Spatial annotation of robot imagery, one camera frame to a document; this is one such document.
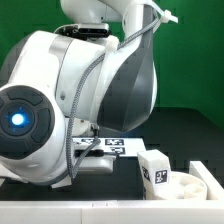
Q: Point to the white L-shaped fence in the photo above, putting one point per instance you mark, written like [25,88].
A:
[210,211]

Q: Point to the white marker sheet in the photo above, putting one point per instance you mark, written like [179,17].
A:
[120,147]

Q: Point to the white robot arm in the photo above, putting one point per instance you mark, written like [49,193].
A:
[59,88]

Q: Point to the black camera stand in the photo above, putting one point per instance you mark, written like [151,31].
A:
[84,31]

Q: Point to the white round stool seat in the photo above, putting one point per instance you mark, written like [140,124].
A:
[175,186]

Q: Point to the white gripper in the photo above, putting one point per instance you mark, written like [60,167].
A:
[96,161]

